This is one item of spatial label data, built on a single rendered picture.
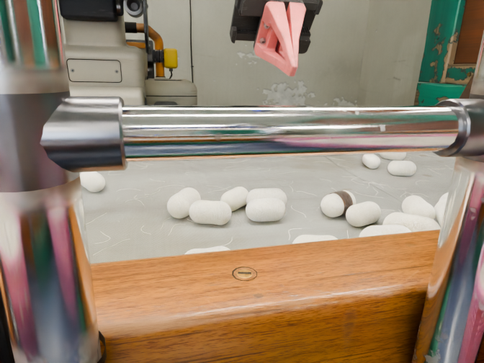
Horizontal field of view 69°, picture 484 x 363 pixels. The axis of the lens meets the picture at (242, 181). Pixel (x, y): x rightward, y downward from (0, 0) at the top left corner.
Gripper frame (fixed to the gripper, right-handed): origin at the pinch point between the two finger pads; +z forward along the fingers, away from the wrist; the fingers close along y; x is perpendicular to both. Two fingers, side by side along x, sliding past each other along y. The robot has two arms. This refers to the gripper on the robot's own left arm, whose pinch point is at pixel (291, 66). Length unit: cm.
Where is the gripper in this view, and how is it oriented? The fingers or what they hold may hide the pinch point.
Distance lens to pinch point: 40.8
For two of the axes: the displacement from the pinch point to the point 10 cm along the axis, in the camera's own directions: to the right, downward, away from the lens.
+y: 9.7, -0.5, 2.4
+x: -1.8, 5.3, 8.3
